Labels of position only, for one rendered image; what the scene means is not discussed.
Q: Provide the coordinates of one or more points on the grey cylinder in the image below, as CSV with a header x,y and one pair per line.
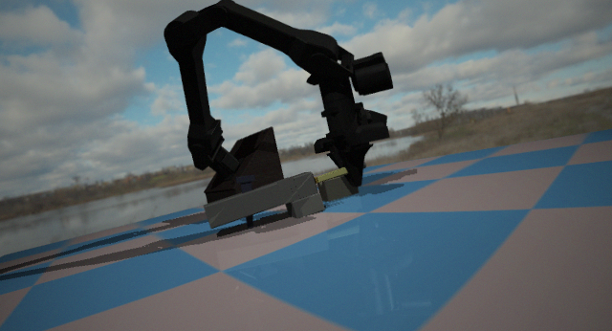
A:
x,y
333,174

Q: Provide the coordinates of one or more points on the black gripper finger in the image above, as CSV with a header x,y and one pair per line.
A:
x,y
338,161
353,160

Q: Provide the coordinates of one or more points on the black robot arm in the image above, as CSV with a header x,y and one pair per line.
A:
x,y
317,53

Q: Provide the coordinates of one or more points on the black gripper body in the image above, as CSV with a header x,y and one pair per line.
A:
x,y
345,129

